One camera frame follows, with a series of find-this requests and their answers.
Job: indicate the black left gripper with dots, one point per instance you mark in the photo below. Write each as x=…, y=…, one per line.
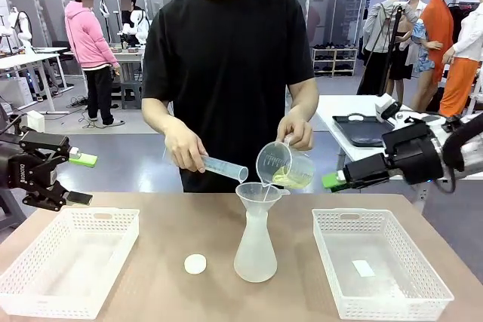
x=22, y=171

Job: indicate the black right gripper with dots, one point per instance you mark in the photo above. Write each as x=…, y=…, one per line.
x=411, y=156

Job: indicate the white perforated plastic basket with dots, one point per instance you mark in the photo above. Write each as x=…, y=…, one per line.
x=113, y=220
x=377, y=220

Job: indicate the clear plastic measuring cup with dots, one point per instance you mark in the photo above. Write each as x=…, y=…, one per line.
x=290, y=171

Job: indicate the translucent plastic funnel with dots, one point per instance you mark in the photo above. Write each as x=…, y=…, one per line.
x=251, y=195

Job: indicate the clear graduated cylinder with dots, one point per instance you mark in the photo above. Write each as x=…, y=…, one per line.
x=226, y=166

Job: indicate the white round flask lid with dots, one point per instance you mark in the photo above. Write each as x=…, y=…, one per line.
x=195, y=264

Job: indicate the person's left forearm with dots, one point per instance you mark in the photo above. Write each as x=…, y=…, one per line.
x=305, y=105

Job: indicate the person's right forearm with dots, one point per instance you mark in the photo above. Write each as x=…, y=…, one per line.
x=158, y=118

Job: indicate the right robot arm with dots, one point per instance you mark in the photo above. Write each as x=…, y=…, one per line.
x=466, y=141

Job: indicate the person's left hand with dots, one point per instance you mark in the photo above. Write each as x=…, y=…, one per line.
x=300, y=129

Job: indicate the person's right hand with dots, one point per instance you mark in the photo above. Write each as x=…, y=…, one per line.
x=185, y=148

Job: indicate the black plastic tray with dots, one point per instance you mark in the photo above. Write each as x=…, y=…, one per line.
x=362, y=135

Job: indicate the white box on floor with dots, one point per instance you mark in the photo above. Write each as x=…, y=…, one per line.
x=36, y=121

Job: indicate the white side table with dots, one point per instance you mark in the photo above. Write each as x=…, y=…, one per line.
x=339, y=105

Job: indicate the grey step stool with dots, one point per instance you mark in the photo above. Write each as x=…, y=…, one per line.
x=130, y=90

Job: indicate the white background desk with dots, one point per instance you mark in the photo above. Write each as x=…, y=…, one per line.
x=22, y=59

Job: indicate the shoe rack with shoes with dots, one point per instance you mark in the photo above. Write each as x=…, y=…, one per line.
x=339, y=60

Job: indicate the translucent plastic conical flask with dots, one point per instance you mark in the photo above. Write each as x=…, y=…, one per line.
x=255, y=258

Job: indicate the person in pink hoodie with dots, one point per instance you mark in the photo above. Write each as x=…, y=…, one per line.
x=85, y=35

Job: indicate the figure in floral dress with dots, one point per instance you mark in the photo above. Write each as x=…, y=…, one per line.
x=422, y=50

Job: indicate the mannequin in orange trousers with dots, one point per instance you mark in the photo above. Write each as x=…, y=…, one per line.
x=464, y=73

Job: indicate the black tripod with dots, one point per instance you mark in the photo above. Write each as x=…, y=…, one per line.
x=392, y=35

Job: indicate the white humanoid robot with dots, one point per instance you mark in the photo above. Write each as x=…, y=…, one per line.
x=20, y=24

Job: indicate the mannequin in grey shirt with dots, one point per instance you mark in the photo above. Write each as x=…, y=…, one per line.
x=377, y=24

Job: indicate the mannequin in orange dress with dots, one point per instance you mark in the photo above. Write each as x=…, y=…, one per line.
x=437, y=31

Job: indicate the background person in black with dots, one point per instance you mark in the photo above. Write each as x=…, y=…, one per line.
x=130, y=16

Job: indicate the person in black t-shirt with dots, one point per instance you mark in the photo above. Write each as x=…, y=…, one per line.
x=226, y=73

